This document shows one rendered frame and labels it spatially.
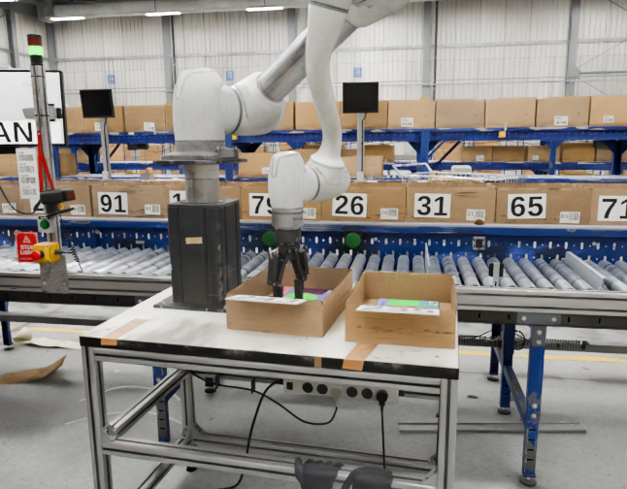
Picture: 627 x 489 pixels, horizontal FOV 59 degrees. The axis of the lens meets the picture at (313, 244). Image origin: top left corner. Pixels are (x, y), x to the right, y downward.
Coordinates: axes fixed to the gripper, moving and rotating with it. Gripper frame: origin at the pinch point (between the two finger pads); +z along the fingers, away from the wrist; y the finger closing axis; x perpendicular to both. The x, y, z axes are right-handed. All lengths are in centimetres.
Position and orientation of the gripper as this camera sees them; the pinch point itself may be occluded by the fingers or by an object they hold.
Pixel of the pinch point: (288, 296)
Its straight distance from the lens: 161.3
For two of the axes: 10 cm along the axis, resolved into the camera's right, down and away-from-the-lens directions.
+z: 0.1, 9.8, 1.9
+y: 6.9, -1.4, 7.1
